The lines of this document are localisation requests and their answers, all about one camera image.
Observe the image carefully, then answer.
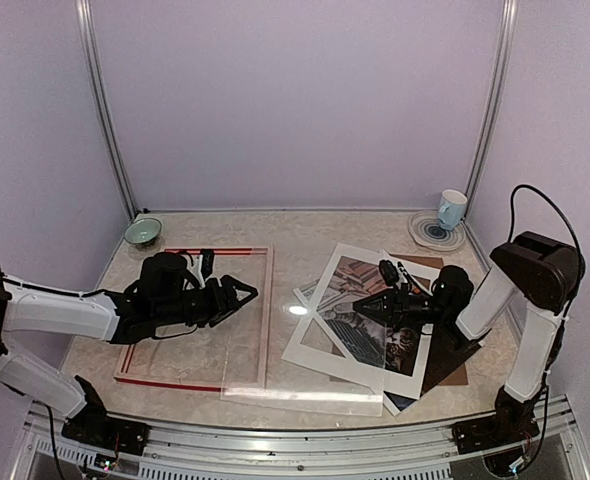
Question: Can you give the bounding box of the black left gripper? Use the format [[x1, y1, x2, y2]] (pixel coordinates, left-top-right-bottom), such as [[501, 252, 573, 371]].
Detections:
[[154, 274, 257, 328]]

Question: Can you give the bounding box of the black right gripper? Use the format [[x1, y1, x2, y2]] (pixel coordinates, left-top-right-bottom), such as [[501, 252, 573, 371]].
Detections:
[[353, 283, 450, 333]]

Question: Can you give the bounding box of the cat and books photo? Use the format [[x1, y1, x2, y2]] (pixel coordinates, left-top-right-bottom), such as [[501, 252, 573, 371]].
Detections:
[[293, 255, 487, 416]]

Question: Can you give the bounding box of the red wooden picture frame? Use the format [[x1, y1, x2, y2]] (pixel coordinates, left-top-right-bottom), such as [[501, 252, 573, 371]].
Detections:
[[114, 246, 274, 393]]

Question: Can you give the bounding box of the white mat board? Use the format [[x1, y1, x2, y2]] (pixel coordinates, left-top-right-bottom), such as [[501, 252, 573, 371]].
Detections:
[[282, 243, 438, 400]]

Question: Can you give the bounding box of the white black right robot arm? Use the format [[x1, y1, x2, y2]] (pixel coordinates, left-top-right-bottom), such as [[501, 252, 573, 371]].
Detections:
[[353, 231, 586, 444]]

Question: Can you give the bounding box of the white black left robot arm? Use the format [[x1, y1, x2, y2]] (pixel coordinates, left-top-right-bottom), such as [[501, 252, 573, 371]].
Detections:
[[0, 249, 259, 445]]

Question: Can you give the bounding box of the round swirl pattern plate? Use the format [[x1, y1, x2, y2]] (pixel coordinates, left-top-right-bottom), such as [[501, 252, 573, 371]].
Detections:
[[407, 211, 466, 253]]

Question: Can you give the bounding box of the green ceramic bowl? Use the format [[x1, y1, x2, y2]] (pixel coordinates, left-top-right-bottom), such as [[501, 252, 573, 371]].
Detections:
[[124, 218, 162, 248]]

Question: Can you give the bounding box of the light blue ceramic mug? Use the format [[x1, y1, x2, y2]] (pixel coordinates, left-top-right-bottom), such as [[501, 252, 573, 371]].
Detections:
[[437, 189, 468, 231]]

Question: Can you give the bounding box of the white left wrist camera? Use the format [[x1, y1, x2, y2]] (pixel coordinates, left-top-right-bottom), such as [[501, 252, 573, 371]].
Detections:
[[193, 249, 215, 288]]

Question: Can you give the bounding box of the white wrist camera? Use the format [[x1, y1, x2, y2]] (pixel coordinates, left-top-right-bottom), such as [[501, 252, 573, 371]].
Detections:
[[193, 249, 215, 288], [378, 259, 422, 294]]

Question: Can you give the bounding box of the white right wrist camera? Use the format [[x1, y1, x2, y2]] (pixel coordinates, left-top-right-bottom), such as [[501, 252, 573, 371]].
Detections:
[[378, 259, 422, 294]]

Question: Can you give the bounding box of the brown frame backing board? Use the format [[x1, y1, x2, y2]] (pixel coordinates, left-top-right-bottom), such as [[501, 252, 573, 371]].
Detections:
[[326, 254, 470, 387]]

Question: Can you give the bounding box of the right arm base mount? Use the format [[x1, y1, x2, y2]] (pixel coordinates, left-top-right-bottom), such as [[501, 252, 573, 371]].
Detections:
[[452, 387, 543, 454]]

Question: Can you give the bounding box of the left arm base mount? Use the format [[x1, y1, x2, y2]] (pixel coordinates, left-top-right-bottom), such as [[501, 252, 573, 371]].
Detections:
[[62, 406, 150, 456]]

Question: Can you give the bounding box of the aluminium enclosure frame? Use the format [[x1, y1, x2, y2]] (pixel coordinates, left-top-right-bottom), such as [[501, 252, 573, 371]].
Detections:
[[22, 0, 589, 480]]

